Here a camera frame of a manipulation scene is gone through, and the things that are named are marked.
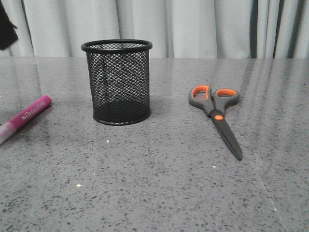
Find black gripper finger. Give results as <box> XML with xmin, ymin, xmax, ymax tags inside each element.
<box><xmin>0</xmin><ymin>2</ymin><xmax>18</xmax><ymax>50</ymax></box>

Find pink marker pen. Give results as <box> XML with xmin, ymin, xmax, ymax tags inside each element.
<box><xmin>0</xmin><ymin>95</ymin><xmax>52</xmax><ymax>144</ymax></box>

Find grey curtain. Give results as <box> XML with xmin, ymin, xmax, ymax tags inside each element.
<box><xmin>0</xmin><ymin>0</ymin><xmax>309</xmax><ymax>58</ymax></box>

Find black mesh pen holder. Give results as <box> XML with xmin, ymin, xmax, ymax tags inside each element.
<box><xmin>81</xmin><ymin>39</ymin><xmax>153</xmax><ymax>125</ymax></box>

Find grey orange scissors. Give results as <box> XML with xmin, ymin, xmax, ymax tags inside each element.
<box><xmin>188</xmin><ymin>85</ymin><xmax>243</xmax><ymax>160</ymax></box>

